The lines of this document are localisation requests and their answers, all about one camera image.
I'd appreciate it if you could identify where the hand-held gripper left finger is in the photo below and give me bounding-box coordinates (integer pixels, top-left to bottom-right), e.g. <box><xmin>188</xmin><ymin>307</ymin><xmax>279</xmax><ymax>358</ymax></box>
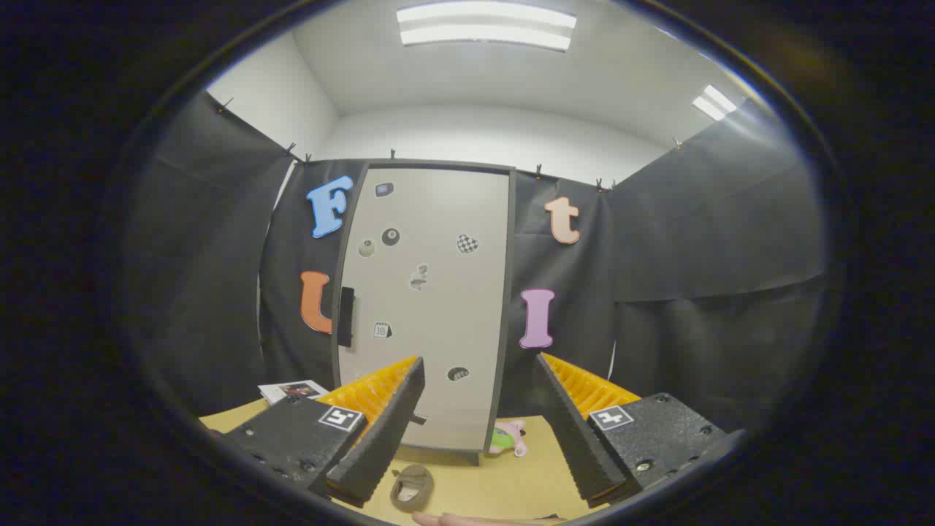
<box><xmin>207</xmin><ymin>356</ymin><xmax>426</xmax><ymax>509</ymax></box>

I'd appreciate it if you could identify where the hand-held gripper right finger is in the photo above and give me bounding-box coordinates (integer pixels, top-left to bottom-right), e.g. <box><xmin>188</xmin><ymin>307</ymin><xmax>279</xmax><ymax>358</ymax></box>
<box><xmin>532</xmin><ymin>353</ymin><xmax>746</xmax><ymax>510</ymax></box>

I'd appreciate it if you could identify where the brown fuzzy shoe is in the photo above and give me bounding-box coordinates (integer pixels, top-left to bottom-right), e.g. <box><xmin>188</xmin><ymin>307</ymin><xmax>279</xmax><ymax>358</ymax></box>
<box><xmin>390</xmin><ymin>465</ymin><xmax>435</xmax><ymax>513</ymax></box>

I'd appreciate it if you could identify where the black cabinet door handle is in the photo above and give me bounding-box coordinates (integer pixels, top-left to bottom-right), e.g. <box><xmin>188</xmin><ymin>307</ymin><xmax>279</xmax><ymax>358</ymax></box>
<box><xmin>337</xmin><ymin>287</ymin><xmax>356</xmax><ymax>348</ymax></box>

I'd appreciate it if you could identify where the beige shoe cabinet door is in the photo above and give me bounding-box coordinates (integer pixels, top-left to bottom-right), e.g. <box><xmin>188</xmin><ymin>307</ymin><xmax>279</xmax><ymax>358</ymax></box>
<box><xmin>340</xmin><ymin>167</ymin><xmax>510</xmax><ymax>451</ymax></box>

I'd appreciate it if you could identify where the grey shoe cabinet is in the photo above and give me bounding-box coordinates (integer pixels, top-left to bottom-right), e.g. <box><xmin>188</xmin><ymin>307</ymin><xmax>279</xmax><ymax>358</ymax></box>
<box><xmin>332</xmin><ymin>159</ymin><xmax>517</xmax><ymax>466</ymax></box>

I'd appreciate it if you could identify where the pink and green plush toy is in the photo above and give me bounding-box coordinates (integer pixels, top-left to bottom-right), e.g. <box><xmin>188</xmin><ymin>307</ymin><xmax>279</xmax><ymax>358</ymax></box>
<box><xmin>487</xmin><ymin>419</ymin><xmax>528</xmax><ymax>458</ymax></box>

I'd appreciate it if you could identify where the white book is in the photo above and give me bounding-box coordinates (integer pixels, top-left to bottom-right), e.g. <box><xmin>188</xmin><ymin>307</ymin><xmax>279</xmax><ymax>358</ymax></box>
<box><xmin>258</xmin><ymin>379</ymin><xmax>329</xmax><ymax>405</ymax></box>

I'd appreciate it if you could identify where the black backdrop cloth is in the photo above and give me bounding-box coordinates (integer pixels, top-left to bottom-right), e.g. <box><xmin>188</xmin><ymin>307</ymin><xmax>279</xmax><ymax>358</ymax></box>
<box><xmin>124</xmin><ymin>91</ymin><xmax>830</xmax><ymax>433</ymax></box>

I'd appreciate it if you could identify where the small ceiling light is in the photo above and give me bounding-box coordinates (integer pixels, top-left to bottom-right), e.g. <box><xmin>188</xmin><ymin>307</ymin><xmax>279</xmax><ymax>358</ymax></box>
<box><xmin>692</xmin><ymin>85</ymin><xmax>739</xmax><ymax>122</ymax></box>

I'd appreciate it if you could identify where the long ceiling light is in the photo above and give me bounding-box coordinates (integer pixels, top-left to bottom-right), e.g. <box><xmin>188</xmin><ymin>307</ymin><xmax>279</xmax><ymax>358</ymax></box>
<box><xmin>397</xmin><ymin>1</ymin><xmax>578</xmax><ymax>53</ymax></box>

